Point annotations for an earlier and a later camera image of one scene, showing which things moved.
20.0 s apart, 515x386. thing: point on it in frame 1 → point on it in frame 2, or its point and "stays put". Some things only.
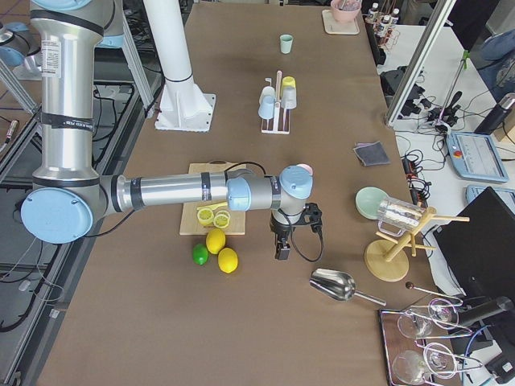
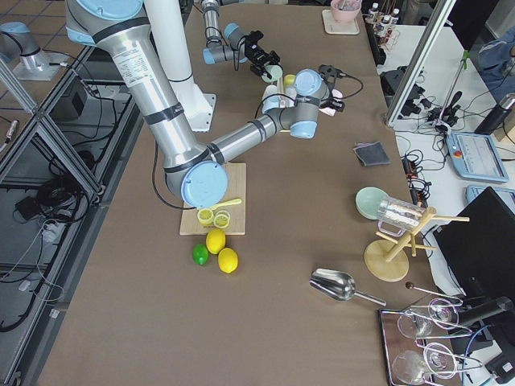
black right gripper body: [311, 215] → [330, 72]
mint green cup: [286, 40] → [275, 71]
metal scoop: [339, 285] stays put
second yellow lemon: [228, 260] stays put
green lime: [200, 254] stays put
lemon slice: [205, 216] stays put
